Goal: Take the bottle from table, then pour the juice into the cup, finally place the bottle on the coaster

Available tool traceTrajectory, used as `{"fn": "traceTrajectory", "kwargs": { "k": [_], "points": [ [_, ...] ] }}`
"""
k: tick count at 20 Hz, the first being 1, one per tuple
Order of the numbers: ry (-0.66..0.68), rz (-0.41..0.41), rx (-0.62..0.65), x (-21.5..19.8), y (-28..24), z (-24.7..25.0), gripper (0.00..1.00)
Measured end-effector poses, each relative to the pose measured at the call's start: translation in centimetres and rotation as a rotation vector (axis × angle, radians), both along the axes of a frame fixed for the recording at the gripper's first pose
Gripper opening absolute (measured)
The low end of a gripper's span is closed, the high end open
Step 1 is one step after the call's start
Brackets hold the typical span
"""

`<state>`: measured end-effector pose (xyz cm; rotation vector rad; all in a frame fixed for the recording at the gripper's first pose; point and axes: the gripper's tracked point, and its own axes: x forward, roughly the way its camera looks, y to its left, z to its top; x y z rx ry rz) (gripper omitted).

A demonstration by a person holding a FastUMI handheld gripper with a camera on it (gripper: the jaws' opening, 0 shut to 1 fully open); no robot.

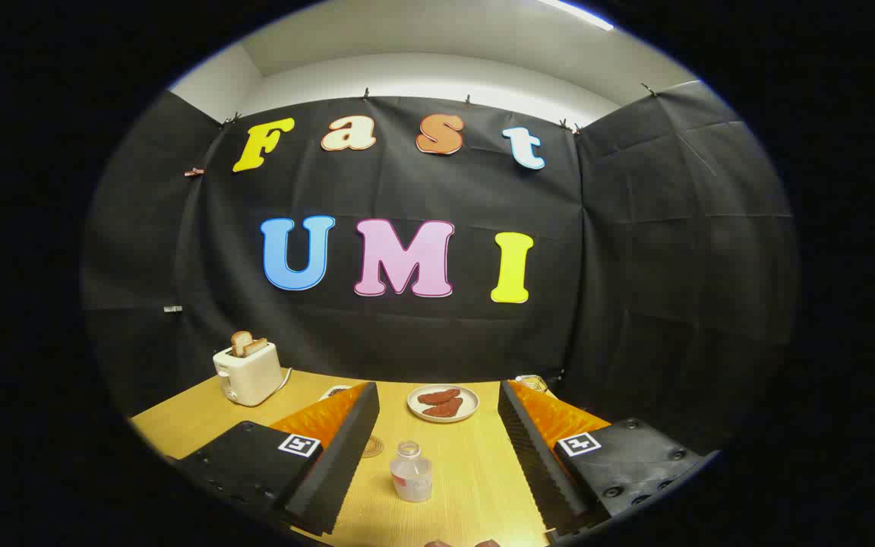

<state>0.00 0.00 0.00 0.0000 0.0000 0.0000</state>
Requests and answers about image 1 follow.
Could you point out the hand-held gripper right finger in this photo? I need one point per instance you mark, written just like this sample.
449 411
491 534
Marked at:
540 456

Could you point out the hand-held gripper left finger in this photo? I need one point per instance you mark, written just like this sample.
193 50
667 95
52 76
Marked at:
335 456

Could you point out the round cork coaster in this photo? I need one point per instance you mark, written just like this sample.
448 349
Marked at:
375 447

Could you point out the clear plastic juice bottle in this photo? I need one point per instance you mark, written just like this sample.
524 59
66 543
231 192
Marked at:
411 479

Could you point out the white divided dish with beans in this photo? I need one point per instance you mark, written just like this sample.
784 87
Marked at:
331 392

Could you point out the wooden table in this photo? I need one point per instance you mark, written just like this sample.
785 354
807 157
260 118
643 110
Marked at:
475 471

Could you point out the round white plate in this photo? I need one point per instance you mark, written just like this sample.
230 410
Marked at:
416 409

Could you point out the red meat patty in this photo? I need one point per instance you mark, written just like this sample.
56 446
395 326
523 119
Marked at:
437 396
445 409

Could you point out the cream toaster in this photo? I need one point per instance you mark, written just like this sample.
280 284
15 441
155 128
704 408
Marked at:
251 376

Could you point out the toast slice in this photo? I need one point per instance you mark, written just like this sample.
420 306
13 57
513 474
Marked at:
239 342
257 346

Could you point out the black backdrop cloth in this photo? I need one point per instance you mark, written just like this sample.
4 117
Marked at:
407 334

